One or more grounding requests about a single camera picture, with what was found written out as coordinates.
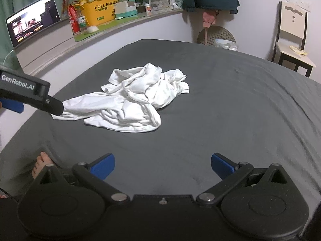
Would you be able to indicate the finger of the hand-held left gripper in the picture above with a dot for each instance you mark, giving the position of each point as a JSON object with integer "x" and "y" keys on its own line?
{"x": 51, "y": 106}
{"x": 12, "y": 106}

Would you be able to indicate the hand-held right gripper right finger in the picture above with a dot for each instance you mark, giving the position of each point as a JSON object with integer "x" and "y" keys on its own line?
{"x": 222, "y": 166}

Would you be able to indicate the pink cloth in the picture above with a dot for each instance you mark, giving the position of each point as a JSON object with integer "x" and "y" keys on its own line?
{"x": 209, "y": 18}

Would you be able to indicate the clear water bottle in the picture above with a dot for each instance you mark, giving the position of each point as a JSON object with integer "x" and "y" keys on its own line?
{"x": 81, "y": 21}

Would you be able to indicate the yellow cloth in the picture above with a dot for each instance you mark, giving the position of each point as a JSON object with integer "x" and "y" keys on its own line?
{"x": 298, "y": 50}

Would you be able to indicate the open laptop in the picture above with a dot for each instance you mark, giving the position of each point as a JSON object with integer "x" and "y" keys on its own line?
{"x": 30, "y": 20}

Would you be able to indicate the yellow cardboard box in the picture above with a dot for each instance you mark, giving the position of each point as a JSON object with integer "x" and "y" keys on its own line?
{"x": 100, "y": 11}

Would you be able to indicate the small white pill bottle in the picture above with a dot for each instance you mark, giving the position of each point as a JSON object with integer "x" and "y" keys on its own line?
{"x": 148, "y": 9}

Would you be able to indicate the white computer mouse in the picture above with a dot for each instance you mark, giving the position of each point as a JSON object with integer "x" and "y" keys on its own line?
{"x": 90, "y": 29}

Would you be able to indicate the white and teal box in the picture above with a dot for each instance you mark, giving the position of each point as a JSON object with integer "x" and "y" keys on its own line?
{"x": 125, "y": 9}

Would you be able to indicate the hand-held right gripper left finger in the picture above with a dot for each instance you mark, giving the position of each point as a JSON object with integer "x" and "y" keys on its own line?
{"x": 102, "y": 166}

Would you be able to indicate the red snack packet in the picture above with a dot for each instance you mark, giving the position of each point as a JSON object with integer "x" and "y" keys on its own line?
{"x": 73, "y": 20}

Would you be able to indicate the clear plastic container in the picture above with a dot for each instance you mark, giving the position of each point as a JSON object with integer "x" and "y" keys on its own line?
{"x": 161, "y": 4}

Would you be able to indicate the person's bare foot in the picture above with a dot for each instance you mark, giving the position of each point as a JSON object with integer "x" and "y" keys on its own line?
{"x": 41, "y": 164}

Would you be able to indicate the green ledge mat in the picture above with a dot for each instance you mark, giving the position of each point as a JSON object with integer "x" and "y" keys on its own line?
{"x": 107, "y": 26}

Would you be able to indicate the white plastic bag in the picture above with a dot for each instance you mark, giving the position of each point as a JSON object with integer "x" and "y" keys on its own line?
{"x": 225, "y": 44}

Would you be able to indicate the cream and black chair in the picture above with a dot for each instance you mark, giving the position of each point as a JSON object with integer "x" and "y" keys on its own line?
{"x": 292, "y": 25}

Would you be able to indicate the white shirt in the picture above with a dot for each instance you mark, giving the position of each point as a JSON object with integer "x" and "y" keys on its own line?
{"x": 135, "y": 98}

